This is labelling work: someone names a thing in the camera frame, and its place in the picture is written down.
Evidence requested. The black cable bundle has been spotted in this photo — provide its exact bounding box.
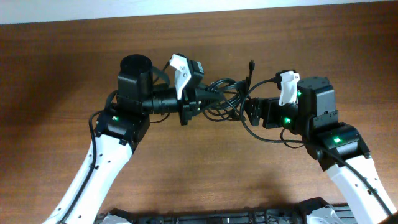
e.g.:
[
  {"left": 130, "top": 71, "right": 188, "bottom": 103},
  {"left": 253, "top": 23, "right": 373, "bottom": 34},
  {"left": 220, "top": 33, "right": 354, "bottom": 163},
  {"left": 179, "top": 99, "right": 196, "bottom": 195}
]
[{"left": 201, "top": 59, "right": 257, "bottom": 123}]

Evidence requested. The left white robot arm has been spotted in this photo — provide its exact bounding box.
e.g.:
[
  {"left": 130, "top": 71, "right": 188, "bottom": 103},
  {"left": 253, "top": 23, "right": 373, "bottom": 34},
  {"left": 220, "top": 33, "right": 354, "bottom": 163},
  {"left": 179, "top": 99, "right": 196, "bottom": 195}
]
[{"left": 46, "top": 54, "right": 223, "bottom": 223}]

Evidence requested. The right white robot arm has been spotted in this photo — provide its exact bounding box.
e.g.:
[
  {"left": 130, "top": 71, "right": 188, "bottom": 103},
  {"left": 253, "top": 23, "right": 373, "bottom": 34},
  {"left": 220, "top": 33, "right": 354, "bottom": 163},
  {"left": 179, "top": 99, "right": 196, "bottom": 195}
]
[{"left": 240, "top": 73, "right": 397, "bottom": 223}]

